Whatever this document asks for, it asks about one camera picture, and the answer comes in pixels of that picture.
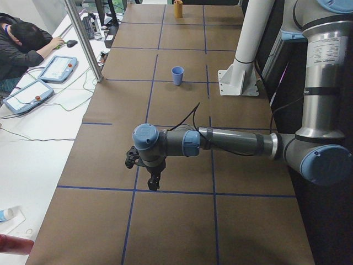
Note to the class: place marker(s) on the red cylinder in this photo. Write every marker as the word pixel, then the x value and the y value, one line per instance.
pixel 16 245

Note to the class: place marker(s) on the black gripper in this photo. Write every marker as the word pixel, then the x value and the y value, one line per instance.
pixel 155 166

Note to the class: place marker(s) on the yellow cup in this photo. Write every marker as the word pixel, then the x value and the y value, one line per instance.
pixel 178 8

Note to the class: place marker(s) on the blue cup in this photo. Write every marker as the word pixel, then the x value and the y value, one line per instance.
pixel 177 75

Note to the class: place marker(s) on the aluminium frame post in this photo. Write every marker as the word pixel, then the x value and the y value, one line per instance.
pixel 85 44

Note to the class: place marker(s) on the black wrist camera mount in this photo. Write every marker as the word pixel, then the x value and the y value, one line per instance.
pixel 133 158

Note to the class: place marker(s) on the lower teach pendant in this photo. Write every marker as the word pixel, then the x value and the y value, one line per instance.
pixel 29 97

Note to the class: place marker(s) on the black computer mouse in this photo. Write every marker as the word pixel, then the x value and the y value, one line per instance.
pixel 71 43

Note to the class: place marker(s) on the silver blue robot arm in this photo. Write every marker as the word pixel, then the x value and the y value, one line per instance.
pixel 315 150

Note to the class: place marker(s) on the upper teach pendant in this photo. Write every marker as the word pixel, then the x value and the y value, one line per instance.
pixel 58 69

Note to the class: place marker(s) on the seated person in black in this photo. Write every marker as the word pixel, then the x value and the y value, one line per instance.
pixel 23 45

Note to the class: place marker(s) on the white camera pole with base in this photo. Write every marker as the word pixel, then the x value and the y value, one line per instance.
pixel 240 79

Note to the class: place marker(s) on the black keyboard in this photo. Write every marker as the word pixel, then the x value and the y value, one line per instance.
pixel 88 28

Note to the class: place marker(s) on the teach pendant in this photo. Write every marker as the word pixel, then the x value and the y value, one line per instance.
pixel 29 97
pixel 58 69

